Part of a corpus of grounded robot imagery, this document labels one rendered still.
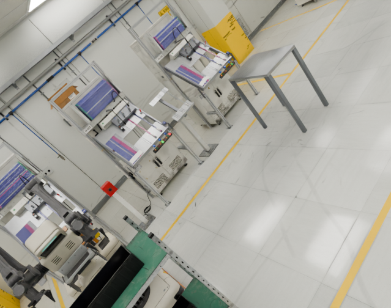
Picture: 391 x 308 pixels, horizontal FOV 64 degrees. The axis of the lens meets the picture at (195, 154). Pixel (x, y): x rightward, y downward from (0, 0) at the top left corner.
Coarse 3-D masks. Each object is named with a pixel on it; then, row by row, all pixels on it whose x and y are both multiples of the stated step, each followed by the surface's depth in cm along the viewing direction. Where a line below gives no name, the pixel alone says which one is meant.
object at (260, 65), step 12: (288, 48) 315; (252, 60) 358; (264, 60) 333; (276, 60) 312; (300, 60) 320; (240, 72) 355; (252, 72) 332; (264, 72) 310; (276, 84) 310; (312, 84) 334; (240, 96) 374; (252, 108) 381; (288, 108) 322; (300, 120) 330
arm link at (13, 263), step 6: (0, 252) 194; (6, 252) 197; (6, 258) 194; (12, 258) 196; (12, 264) 194; (18, 264) 195; (18, 270) 194; (24, 270) 194; (30, 270) 195; (36, 270) 199
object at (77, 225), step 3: (75, 213) 189; (78, 216) 189; (75, 219) 181; (78, 219) 191; (66, 222) 187; (72, 222) 180; (75, 222) 181; (78, 222) 181; (81, 222) 181; (69, 225) 187; (72, 225) 188; (75, 225) 180; (78, 225) 181; (81, 225) 181; (75, 228) 180; (78, 228) 180; (81, 228) 180
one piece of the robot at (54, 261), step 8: (72, 232) 215; (64, 240) 212; (72, 240) 215; (80, 240) 218; (56, 248) 210; (64, 248) 212; (72, 248) 216; (48, 256) 208; (56, 256) 210; (64, 256) 213; (96, 256) 234; (40, 264) 208; (48, 264) 208; (56, 264) 211; (96, 264) 227; (104, 264) 228; (88, 272) 225; (96, 272) 225; (80, 280) 225; (88, 280) 222
